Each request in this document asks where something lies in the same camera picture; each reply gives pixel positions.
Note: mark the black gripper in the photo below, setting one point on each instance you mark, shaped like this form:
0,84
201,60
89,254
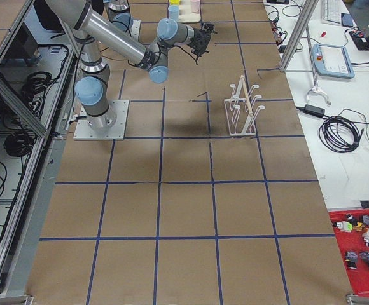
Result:
200,40

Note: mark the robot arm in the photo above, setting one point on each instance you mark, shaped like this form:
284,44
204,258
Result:
153,58
119,14

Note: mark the pink cup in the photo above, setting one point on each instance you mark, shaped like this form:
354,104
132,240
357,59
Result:
195,6

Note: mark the light blue cup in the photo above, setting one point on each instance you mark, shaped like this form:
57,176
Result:
173,12

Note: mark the yellow cup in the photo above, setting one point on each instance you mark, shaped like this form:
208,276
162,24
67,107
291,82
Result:
173,2

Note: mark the cream bunny tray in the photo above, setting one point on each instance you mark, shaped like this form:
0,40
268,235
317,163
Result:
186,15

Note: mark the white plastic clamp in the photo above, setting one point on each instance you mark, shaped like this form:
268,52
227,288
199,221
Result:
317,92

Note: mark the white keyboard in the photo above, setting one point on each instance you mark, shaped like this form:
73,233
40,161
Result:
331,13

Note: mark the teach pendant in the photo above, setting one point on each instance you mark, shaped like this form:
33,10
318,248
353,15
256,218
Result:
332,61

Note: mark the black power adapter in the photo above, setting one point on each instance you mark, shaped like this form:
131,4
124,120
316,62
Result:
314,111

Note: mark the red parts tray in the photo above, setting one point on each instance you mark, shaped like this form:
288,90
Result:
351,228

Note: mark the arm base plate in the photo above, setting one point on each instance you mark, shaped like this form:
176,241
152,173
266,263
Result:
110,126
135,29

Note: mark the white wire cup rack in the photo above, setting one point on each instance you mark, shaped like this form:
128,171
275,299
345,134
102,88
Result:
241,112

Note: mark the aluminium frame post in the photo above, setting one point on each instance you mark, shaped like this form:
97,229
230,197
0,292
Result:
300,26

